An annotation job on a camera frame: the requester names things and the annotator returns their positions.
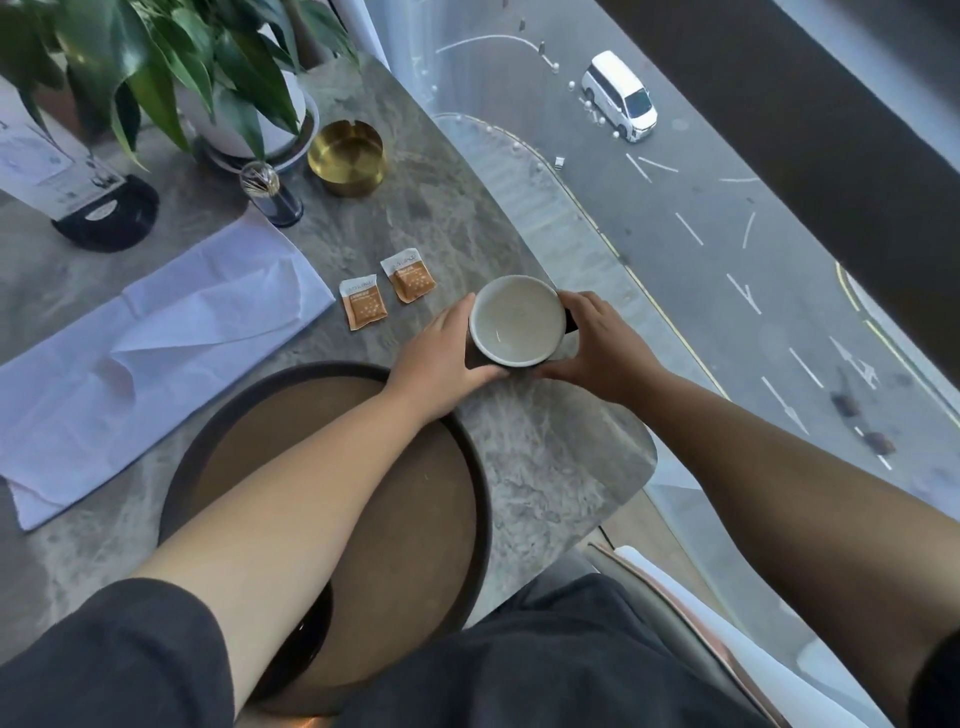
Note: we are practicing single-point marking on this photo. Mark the gold metal ashtray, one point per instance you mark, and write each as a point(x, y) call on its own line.
point(347, 156)

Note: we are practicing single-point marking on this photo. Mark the white plant pot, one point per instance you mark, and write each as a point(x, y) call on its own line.
point(285, 124)

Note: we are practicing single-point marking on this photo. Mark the person's dark trousers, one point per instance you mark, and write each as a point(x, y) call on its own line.
point(525, 660)

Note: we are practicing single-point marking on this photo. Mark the person's right fingers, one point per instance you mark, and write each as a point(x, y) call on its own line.
point(579, 309)

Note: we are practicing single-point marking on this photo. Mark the white van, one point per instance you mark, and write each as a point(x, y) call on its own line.
point(619, 95)

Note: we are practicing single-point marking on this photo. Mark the person's right hand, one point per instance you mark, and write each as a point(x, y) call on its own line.
point(607, 356)

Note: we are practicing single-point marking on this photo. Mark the black mug with white interior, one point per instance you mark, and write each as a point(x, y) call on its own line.
point(516, 321)

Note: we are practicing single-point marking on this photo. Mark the orange tea bag sachet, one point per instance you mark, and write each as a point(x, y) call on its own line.
point(363, 301)
point(409, 275)

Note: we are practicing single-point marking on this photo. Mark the sign card on black base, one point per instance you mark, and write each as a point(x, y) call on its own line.
point(67, 176)

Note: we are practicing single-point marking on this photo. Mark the person's right forearm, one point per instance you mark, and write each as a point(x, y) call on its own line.
point(795, 510)

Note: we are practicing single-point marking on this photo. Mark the person's left hand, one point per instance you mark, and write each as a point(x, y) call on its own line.
point(431, 367)

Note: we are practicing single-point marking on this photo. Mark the glass ball toothpick holder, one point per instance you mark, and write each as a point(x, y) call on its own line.
point(270, 193)

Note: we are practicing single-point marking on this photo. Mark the person's left thumb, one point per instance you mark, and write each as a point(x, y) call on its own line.
point(459, 319)

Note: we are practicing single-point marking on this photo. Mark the person's left forearm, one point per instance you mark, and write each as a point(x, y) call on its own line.
point(296, 540)

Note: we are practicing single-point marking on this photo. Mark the white paper napkin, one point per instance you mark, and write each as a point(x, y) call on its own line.
point(142, 360)

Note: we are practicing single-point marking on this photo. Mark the round brown tray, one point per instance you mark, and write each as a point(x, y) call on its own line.
point(405, 525)

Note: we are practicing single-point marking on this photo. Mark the green potted plant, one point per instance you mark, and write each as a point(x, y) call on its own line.
point(157, 60)

